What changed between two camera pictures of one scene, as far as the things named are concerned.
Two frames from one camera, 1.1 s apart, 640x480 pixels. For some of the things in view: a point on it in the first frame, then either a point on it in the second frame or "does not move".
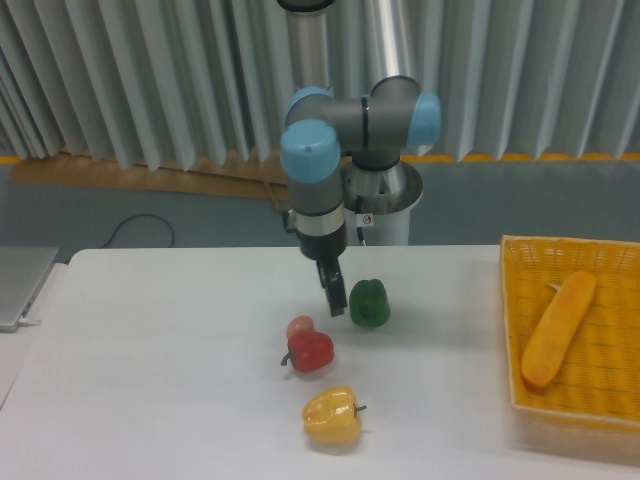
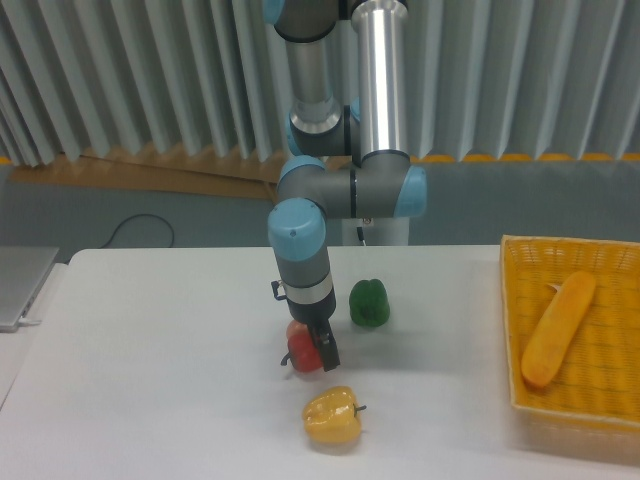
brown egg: [299, 324] does not move
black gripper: [326, 249] → [318, 315]
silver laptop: [23, 271] does not move
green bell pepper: [369, 304] does not move
